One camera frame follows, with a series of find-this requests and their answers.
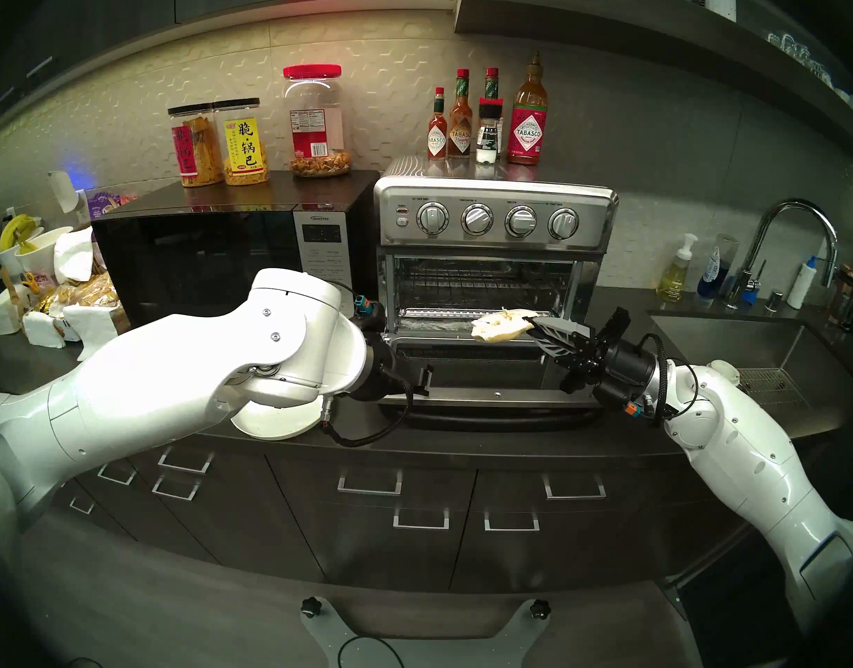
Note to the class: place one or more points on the pale bagel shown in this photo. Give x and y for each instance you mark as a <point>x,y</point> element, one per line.
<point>499,325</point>

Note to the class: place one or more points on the silver oven knob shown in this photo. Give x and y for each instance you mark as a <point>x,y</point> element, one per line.
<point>478,219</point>
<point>522,221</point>
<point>433,218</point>
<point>564,223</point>

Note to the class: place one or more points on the yellow liquid soap dispenser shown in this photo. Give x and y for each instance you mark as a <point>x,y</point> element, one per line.
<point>673,280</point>

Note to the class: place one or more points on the round white plate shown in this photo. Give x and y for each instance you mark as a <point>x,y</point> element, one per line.
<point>273,423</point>

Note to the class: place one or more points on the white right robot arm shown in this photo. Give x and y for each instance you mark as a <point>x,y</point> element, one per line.
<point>746,451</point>

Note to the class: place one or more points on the small white paper bag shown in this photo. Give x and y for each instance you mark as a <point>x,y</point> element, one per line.
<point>43,329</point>

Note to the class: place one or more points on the dark lower kitchen cabinet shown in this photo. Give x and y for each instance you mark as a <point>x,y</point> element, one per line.
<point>398,562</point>

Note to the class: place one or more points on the small red Tabasco bottle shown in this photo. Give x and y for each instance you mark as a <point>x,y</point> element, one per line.
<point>437,141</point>

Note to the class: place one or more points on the chrome gooseneck faucet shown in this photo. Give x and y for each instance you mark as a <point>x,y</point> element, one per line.
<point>792,204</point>

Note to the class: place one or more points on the dark wall shelf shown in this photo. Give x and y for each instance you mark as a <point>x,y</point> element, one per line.
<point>642,30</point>

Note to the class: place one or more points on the yellow banana bunch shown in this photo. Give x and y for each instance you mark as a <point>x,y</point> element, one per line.
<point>16,229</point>

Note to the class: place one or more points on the blue dish soap bottle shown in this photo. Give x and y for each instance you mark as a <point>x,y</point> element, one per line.
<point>712,270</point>

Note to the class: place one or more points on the stainless steel toaster oven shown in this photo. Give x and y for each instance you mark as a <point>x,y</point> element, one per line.
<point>496,186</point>

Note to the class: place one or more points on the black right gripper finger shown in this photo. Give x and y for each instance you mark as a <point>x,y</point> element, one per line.
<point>562,328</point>
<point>572,348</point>

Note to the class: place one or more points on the black microwave oven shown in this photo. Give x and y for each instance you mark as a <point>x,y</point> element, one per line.
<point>210,256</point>

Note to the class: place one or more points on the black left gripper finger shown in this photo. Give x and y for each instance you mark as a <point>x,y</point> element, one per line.
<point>424,380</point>

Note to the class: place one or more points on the large red lid jar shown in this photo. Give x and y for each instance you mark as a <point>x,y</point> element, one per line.
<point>315,138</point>

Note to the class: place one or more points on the medium orange Tabasco bottle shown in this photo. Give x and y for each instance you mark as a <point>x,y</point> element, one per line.
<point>460,138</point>

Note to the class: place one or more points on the large Tabasco sauce bottle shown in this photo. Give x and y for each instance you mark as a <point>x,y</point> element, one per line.
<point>528,138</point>

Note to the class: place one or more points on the large white paper bag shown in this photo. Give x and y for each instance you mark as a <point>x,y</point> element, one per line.
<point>96,329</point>

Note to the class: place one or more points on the glass toaster oven door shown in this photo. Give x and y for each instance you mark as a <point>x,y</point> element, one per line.
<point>496,394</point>

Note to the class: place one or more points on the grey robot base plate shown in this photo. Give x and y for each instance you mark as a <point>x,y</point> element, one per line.
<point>329,639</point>

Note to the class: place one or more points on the brown glass bottle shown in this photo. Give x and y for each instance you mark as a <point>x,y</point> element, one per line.
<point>846,294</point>

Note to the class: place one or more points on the yellow label snack jar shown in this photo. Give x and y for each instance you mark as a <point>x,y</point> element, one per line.
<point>244,145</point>

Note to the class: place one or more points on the red label snack jar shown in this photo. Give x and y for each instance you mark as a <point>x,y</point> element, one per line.
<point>190,152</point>

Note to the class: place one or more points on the black base plate knob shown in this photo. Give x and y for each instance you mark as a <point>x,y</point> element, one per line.
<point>540,609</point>
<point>311,606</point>

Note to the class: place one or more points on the small chrome sink button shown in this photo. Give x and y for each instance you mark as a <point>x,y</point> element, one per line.
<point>774,300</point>

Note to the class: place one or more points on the black cap salt grinder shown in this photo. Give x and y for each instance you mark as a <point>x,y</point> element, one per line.
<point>488,134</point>

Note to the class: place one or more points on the white bottle with blue cap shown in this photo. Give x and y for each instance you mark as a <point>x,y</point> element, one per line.
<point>801,287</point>

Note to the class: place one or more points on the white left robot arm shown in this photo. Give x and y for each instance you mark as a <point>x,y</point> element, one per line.
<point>155,388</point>

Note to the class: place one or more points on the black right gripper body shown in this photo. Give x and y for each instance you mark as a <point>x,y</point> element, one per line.
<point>625,371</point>

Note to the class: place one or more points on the stainless steel sink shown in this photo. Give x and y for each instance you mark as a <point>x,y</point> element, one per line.
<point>732,332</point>

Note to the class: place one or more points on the clear bag of bread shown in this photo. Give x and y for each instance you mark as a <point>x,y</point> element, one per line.
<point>96,291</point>

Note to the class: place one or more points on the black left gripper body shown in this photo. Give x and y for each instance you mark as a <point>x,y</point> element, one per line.
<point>381,374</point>

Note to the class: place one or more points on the green label Tabasco bottle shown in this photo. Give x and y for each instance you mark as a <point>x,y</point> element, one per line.
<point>492,85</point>

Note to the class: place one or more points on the foil lined oven tray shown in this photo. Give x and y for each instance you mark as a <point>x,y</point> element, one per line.
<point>433,322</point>

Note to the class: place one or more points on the purple snack bag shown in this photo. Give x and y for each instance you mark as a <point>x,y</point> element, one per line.
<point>103,202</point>

